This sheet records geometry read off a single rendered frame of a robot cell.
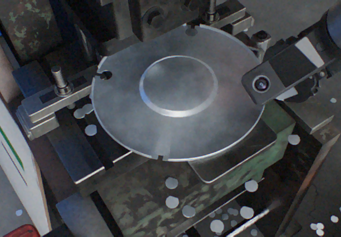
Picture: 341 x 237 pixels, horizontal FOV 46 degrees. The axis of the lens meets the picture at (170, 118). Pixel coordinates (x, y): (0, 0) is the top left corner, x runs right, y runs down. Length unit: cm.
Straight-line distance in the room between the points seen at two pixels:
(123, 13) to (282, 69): 23
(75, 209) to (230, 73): 36
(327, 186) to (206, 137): 95
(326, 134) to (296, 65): 36
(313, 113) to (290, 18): 120
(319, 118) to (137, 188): 38
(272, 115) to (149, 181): 28
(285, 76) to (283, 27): 145
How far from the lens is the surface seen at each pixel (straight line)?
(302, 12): 206
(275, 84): 52
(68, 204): 75
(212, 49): 73
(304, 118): 84
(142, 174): 75
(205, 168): 59
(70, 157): 72
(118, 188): 74
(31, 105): 74
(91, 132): 73
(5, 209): 154
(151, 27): 57
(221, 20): 83
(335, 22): 48
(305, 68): 52
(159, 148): 61
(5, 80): 96
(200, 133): 62
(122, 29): 59
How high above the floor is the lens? 131
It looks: 55 degrees down
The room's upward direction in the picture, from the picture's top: 4 degrees counter-clockwise
